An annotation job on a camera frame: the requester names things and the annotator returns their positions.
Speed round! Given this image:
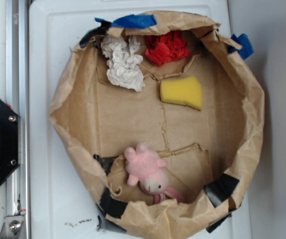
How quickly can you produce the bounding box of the brown paper bag bin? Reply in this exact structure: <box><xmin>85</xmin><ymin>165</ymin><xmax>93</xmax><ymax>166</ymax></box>
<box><xmin>49</xmin><ymin>11</ymin><xmax>265</xmax><ymax>239</ymax></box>

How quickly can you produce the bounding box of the white crumpled paper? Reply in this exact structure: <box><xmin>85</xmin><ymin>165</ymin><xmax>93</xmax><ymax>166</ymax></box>
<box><xmin>101</xmin><ymin>35</ymin><xmax>145</xmax><ymax>92</ymax></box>

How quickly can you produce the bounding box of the pink plush bunny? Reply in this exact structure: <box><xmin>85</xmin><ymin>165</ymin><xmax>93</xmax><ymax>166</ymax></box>
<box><xmin>124</xmin><ymin>142</ymin><xmax>185</xmax><ymax>204</ymax></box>

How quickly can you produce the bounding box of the yellow sponge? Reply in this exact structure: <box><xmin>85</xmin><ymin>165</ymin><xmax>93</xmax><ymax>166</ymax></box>
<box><xmin>160</xmin><ymin>76</ymin><xmax>203</xmax><ymax>111</ymax></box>

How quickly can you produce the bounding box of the white plastic tray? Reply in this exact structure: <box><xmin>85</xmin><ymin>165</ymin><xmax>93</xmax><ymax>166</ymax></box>
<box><xmin>28</xmin><ymin>0</ymin><xmax>254</xmax><ymax>239</ymax></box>

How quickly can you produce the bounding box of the aluminium frame rail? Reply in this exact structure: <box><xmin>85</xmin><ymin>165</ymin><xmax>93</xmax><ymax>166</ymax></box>
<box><xmin>6</xmin><ymin>0</ymin><xmax>31</xmax><ymax>239</ymax></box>

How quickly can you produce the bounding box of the metal corner bracket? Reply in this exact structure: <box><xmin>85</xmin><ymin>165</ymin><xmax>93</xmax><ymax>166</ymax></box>
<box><xmin>0</xmin><ymin>215</ymin><xmax>24</xmax><ymax>239</ymax></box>

